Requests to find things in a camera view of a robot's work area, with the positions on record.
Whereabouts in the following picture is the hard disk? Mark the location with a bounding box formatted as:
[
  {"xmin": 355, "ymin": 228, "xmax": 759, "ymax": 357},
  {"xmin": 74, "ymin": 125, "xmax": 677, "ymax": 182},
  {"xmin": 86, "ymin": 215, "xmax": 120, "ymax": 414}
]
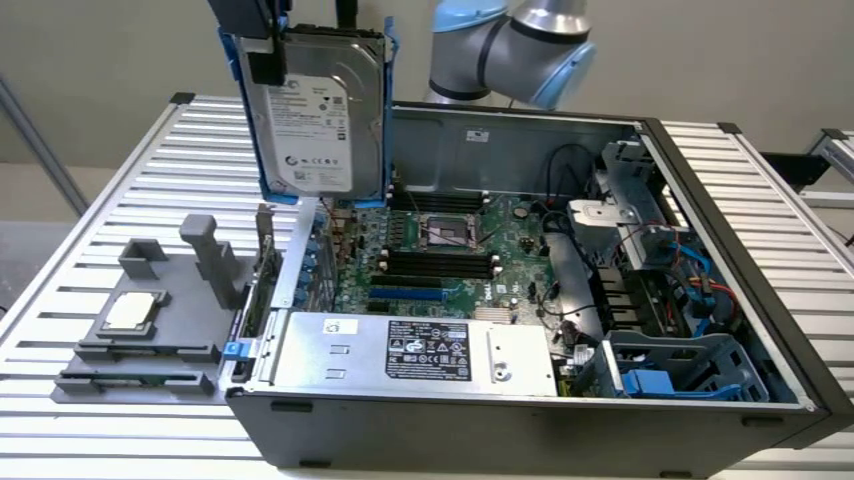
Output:
[{"xmin": 218, "ymin": 16, "xmax": 402, "ymax": 210}]

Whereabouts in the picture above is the metal disk bay cage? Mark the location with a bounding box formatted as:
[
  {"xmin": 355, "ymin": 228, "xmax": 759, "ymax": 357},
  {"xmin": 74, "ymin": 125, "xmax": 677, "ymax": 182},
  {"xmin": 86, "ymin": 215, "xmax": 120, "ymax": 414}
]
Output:
[{"xmin": 565, "ymin": 139, "xmax": 709, "ymax": 274}]

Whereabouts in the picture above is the blue plastic disk bay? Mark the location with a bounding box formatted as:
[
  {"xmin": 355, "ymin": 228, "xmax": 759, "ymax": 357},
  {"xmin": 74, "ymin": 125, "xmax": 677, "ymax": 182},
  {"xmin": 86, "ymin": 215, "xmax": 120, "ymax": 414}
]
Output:
[{"xmin": 597, "ymin": 329, "xmax": 775, "ymax": 403}]

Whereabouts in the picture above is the black RAM slot bank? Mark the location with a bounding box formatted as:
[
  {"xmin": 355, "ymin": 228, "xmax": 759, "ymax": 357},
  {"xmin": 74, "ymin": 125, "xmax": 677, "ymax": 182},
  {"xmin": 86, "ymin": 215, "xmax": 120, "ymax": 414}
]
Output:
[
  {"xmin": 376, "ymin": 248, "xmax": 503, "ymax": 279},
  {"xmin": 387, "ymin": 188, "xmax": 493, "ymax": 214}
]

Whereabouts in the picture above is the CPU socket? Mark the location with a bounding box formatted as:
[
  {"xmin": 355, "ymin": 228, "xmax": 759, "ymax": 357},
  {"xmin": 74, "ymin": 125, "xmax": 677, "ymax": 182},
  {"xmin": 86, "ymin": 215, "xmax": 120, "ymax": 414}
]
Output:
[{"xmin": 414, "ymin": 213, "xmax": 487, "ymax": 252}]

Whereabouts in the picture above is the grey parts rack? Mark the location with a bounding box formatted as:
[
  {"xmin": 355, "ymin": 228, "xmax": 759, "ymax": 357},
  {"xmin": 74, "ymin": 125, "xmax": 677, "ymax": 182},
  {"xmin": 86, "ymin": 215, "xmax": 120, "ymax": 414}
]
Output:
[{"xmin": 51, "ymin": 213, "xmax": 260, "ymax": 405}]

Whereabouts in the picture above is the blue expansion slot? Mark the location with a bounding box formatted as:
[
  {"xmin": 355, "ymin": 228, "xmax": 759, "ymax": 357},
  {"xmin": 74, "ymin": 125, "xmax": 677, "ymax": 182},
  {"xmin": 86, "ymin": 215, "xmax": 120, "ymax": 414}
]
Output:
[{"xmin": 368, "ymin": 286, "xmax": 447, "ymax": 305}]

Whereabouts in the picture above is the green motherboard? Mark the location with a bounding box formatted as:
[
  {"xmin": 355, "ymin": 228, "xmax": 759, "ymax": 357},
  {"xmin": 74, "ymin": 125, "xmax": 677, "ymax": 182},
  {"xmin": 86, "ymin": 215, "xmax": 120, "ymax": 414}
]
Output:
[{"xmin": 312, "ymin": 192, "xmax": 602, "ymax": 351}]

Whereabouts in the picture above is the silver CPU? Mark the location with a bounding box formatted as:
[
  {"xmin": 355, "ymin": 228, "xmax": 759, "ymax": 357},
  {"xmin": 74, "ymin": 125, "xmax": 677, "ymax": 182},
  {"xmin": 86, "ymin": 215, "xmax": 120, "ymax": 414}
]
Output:
[{"xmin": 106, "ymin": 292, "xmax": 163, "ymax": 331}]

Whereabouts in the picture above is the silver power supply unit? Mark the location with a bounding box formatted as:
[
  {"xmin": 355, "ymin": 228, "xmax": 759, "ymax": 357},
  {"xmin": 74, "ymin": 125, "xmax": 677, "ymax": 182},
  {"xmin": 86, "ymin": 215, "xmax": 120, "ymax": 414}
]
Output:
[{"xmin": 268, "ymin": 311, "xmax": 561, "ymax": 397}]

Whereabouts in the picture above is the green RAM stick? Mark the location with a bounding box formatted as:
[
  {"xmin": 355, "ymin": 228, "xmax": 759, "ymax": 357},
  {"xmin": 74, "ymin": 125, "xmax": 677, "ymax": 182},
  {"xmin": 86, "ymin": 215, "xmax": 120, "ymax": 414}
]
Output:
[{"xmin": 60, "ymin": 372, "xmax": 216, "ymax": 389}]

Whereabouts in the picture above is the black open PC case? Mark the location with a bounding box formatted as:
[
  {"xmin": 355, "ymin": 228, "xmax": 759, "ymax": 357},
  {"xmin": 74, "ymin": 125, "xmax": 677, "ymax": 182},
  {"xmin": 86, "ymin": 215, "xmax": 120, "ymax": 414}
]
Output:
[{"xmin": 223, "ymin": 99, "xmax": 834, "ymax": 471}]

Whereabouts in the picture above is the grey aluminium post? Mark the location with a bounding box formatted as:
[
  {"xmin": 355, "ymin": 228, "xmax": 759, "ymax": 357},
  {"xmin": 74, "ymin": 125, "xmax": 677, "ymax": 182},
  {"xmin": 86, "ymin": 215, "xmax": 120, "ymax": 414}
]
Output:
[{"xmin": 0, "ymin": 74, "xmax": 90, "ymax": 217}]

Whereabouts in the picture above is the graphics card with metal bracket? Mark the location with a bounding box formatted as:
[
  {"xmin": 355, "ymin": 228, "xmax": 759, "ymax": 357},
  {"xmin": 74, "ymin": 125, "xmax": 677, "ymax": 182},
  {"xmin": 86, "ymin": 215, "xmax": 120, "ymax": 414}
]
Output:
[{"xmin": 236, "ymin": 202, "xmax": 286, "ymax": 342}]

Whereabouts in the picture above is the black looped wire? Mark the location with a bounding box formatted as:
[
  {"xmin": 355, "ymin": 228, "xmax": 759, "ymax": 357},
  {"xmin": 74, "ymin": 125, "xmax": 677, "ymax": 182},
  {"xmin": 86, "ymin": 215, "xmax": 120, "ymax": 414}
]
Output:
[{"xmin": 543, "ymin": 143, "xmax": 597, "ymax": 202}]

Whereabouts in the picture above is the blue data wire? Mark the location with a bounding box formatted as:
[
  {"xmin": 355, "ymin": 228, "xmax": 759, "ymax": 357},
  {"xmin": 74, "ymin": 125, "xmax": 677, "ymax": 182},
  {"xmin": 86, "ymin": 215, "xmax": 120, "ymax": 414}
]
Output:
[{"xmin": 657, "ymin": 238, "xmax": 719, "ymax": 346}]

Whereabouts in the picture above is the aluminium frame with black brackets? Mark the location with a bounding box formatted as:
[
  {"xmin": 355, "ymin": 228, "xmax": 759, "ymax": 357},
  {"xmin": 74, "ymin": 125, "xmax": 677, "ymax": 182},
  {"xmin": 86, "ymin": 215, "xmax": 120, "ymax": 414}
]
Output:
[{"xmin": 759, "ymin": 128, "xmax": 854, "ymax": 207}]

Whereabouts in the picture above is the red power wire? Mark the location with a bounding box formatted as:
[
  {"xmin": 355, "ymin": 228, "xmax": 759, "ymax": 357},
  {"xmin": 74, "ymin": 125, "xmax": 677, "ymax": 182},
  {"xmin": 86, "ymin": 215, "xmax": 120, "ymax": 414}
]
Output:
[{"xmin": 690, "ymin": 272, "xmax": 741, "ymax": 326}]

